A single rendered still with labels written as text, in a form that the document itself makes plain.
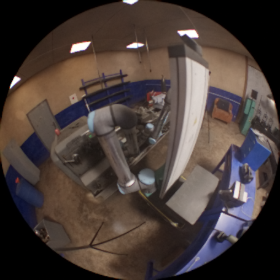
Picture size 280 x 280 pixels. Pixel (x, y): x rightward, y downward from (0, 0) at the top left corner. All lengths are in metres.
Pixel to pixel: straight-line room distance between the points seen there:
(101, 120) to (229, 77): 5.01
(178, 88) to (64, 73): 4.22
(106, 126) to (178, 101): 0.34
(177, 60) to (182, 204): 0.92
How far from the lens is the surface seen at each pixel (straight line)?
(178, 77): 0.31
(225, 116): 4.47
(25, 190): 3.28
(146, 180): 0.76
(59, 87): 4.22
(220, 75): 4.98
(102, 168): 1.20
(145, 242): 1.76
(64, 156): 1.06
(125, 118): 0.44
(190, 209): 0.90
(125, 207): 1.76
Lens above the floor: 1.68
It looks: 40 degrees down
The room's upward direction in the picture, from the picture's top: 10 degrees counter-clockwise
